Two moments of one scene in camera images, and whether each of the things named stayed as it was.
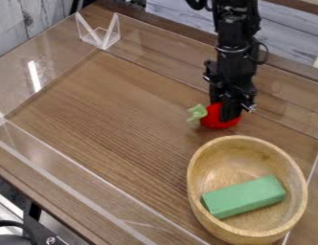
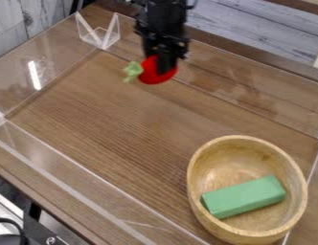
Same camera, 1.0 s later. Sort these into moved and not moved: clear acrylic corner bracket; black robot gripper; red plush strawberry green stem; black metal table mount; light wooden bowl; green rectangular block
Moved: black robot gripper; red plush strawberry green stem
Not moved: clear acrylic corner bracket; light wooden bowl; green rectangular block; black metal table mount
